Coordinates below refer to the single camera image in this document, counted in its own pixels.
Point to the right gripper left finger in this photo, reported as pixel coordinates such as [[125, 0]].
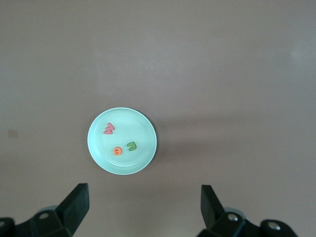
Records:
[[74, 209]]

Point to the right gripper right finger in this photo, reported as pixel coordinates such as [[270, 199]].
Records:
[[212, 214]]

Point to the orange foam letter e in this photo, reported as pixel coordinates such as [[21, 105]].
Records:
[[117, 153]]

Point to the green foam letter u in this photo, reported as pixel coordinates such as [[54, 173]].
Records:
[[133, 148]]

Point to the pink foam letter w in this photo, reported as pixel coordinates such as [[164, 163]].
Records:
[[108, 129]]

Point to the light green plate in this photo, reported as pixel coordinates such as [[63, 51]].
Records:
[[133, 123]]

